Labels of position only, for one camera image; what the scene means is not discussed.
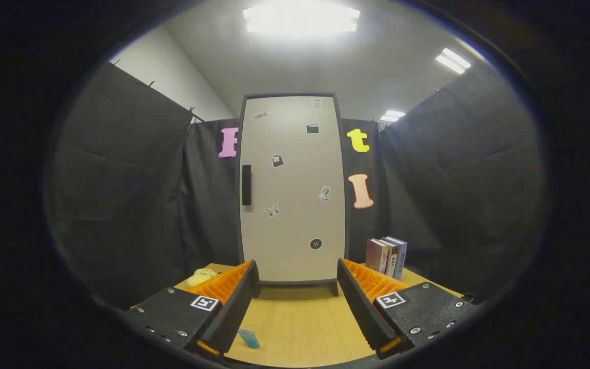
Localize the blue grey book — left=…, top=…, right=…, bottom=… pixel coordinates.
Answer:
left=387, top=236, right=408, bottom=280

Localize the black backdrop cloth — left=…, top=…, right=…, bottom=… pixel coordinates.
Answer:
left=49, top=61, right=541, bottom=308

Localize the yellow plush toy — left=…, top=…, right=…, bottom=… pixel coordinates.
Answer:
left=186, top=268, right=220, bottom=288

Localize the large ceiling light panel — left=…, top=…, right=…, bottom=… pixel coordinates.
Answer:
left=242, top=3, right=361, bottom=35

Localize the white and blue tube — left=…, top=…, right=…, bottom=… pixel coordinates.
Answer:
left=238, top=328, right=261, bottom=350

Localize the dark grey cabinet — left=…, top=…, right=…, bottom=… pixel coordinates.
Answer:
left=237, top=92, right=350, bottom=298

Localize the white spine book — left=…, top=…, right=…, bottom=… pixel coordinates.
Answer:
left=380, top=238, right=399, bottom=277

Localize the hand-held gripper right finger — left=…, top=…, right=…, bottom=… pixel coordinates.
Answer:
left=337, top=258, right=480, bottom=360

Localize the double ceiling light panel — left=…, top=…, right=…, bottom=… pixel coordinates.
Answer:
left=435, top=47, right=472, bottom=75

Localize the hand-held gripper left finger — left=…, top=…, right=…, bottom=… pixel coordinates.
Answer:
left=121, top=259, right=261, bottom=359

